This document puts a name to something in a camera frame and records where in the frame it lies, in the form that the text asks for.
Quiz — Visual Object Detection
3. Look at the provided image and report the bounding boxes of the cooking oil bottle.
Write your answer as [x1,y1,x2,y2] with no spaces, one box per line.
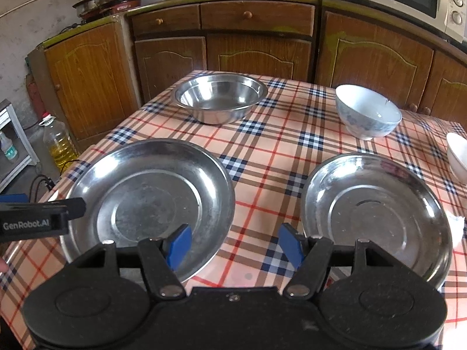
[39,114,80,171]

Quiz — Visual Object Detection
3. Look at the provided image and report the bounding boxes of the blue patterned white bowl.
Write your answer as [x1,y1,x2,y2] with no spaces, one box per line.
[335,85,402,141]

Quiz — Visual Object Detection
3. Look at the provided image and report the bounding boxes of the red induction cooker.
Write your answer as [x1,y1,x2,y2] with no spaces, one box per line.
[78,0,143,19]

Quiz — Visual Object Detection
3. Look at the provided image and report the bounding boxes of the deep steel bowl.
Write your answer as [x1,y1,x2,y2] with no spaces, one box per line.
[171,73,269,125]

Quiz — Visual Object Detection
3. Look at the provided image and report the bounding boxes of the plain white bowl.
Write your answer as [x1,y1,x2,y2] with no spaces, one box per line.
[446,132,467,185]

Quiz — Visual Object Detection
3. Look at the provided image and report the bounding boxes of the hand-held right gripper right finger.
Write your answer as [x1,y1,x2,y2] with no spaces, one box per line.
[278,223,384,298]

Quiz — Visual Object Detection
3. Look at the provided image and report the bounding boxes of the wooden drawer cabinet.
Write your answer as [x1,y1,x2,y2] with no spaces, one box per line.
[126,0,322,104]

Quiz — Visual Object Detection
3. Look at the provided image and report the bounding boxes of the white metal rack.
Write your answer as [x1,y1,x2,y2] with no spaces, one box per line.
[0,99,40,194]

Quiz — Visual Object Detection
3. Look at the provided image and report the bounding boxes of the small steel pot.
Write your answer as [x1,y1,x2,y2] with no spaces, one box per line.
[72,0,97,15]

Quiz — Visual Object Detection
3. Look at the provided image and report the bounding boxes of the black cable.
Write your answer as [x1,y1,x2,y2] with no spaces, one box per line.
[29,160,79,201]

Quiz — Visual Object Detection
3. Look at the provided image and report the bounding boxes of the single-door wooden cabinet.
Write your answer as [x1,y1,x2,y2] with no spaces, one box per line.
[27,16,143,150]

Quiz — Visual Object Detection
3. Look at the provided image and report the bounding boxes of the white bottle green label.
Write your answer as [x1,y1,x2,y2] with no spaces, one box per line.
[0,131,19,163]

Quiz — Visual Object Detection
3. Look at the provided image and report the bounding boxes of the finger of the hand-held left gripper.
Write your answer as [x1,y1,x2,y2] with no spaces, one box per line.
[0,194,86,220]

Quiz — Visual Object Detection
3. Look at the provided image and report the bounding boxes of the plaid tablecloth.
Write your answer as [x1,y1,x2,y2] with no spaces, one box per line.
[0,70,467,350]

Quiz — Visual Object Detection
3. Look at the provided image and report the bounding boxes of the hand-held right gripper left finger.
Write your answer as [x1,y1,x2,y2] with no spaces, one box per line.
[87,224,193,298]

